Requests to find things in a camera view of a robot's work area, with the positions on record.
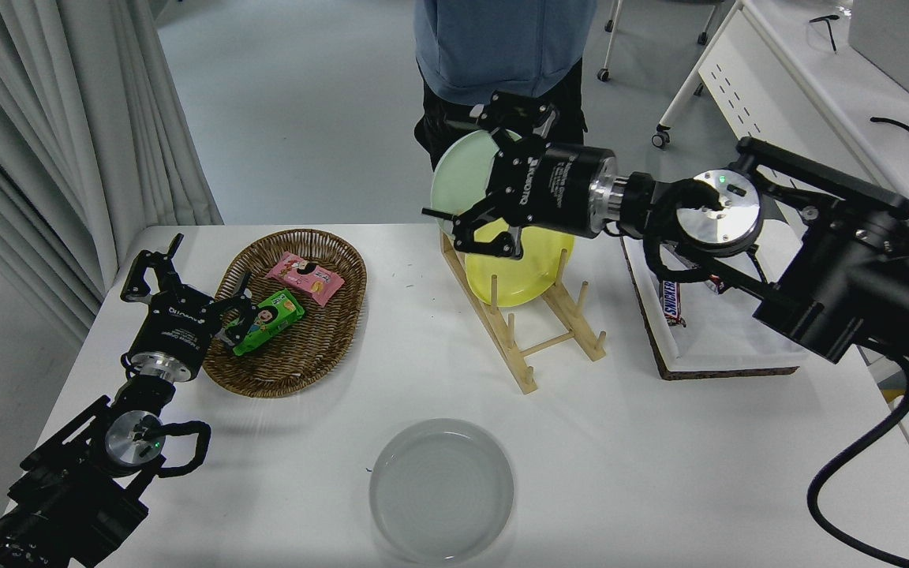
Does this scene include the black glasses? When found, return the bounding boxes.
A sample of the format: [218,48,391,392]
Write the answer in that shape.
[808,13,840,53]

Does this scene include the silver laptop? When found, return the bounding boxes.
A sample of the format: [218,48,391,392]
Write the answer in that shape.
[847,0,909,108]

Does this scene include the brown wicker basket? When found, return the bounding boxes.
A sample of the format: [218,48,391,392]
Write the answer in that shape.
[202,229,367,398]

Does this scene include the wooden plate rack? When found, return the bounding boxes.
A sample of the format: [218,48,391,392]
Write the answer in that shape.
[440,229,607,395]

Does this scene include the pale green plate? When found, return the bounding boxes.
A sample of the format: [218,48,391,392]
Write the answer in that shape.
[430,129,503,234]

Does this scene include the pink snack pack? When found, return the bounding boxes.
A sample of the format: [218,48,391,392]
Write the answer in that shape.
[266,252,345,307]

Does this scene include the yellow plate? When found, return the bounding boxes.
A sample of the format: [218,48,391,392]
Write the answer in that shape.
[464,217,575,308]

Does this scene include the black cable on desk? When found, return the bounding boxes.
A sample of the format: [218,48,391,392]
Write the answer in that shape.
[870,117,909,146]

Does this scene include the pale grey curtain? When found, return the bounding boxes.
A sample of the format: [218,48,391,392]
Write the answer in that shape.
[0,0,223,348]

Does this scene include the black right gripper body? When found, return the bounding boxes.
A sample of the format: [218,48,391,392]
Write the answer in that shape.
[492,139,596,237]

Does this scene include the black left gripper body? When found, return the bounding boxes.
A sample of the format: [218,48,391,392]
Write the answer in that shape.
[129,288,225,383]

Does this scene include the white tray with cork base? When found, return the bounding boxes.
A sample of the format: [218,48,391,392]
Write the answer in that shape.
[620,221,810,381]

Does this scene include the green snack pack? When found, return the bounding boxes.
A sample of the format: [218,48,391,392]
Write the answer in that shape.
[231,289,305,357]

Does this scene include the white perforated desk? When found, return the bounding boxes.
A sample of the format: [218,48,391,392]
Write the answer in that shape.
[652,0,909,269]

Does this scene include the grey plate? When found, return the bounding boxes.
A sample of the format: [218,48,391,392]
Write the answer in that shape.
[368,418,515,564]

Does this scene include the short Snickers bar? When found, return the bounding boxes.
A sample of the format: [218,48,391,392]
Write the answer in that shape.
[657,280,686,328]

